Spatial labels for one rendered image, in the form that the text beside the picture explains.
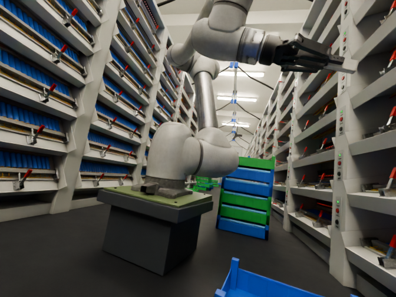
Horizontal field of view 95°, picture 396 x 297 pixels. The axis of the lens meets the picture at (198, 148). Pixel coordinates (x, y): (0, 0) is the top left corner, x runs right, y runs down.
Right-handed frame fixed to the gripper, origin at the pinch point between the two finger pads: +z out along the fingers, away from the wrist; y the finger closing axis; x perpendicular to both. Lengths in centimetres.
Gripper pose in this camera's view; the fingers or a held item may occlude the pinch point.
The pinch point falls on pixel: (340, 64)
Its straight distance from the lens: 63.1
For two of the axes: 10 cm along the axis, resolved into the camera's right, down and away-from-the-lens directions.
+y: -1.9, -1.7, -9.7
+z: 9.2, 3.2, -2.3
